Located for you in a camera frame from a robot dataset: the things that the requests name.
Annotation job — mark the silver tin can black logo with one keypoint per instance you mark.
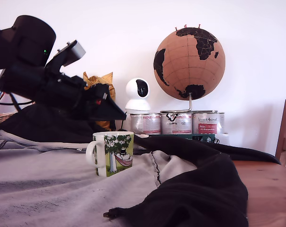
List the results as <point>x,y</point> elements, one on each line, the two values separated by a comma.
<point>176,123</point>

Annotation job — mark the dark green flat box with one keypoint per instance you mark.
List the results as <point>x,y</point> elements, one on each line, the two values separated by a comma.
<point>181,137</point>

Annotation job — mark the silver tin can red label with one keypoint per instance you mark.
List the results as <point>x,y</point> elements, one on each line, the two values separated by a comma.
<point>208,123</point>
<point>145,124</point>

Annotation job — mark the green illustrated coffee mug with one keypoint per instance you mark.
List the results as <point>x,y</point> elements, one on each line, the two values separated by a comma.
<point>119,153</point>

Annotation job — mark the grey camera box on bracket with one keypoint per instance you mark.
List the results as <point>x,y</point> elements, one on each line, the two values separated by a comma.
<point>74,50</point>

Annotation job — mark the cork globe on metal stand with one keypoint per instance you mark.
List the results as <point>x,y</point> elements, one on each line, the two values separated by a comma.
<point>190,61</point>

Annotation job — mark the grey and black hoodie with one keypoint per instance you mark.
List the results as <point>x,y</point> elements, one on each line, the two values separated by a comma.
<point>62,189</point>

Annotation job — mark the yellow paper bag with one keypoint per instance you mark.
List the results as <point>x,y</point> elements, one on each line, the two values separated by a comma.
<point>95,80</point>

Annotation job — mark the white round security camera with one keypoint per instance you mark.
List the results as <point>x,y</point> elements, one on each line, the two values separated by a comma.
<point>137,101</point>

